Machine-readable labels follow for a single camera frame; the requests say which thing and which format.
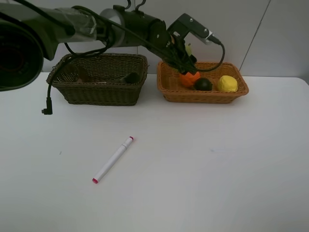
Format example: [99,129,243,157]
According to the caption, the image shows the dark brown wicker basket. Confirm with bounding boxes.
[46,53,148,106]

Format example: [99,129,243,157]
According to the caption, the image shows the green red mango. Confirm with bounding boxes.
[185,43,192,57]

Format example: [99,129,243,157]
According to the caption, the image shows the orange wicker basket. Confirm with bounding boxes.
[157,61,249,104]

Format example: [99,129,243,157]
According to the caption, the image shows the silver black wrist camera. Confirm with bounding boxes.
[167,14,222,45]

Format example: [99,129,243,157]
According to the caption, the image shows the white marker pink caps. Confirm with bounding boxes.
[92,136,134,184]

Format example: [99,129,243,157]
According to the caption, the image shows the orange tangerine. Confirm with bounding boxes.
[179,72,200,88]

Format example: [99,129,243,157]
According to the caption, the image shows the dark purple mangosteen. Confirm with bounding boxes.
[193,78,212,91]

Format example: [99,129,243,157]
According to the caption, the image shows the dark green pump bottle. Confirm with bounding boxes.
[115,72,140,85]

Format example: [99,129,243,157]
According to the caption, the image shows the yellow lemon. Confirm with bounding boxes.
[217,75,238,92]

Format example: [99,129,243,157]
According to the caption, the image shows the translucent pink plastic cup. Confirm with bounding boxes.
[59,64,90,83]

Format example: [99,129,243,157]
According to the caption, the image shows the black camera cable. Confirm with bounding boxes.
[197,40,226,72]

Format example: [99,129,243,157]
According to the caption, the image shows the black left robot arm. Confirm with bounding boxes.
[0,0,196,91]

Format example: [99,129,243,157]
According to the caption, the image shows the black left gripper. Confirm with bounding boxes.
[145,20,197,74]

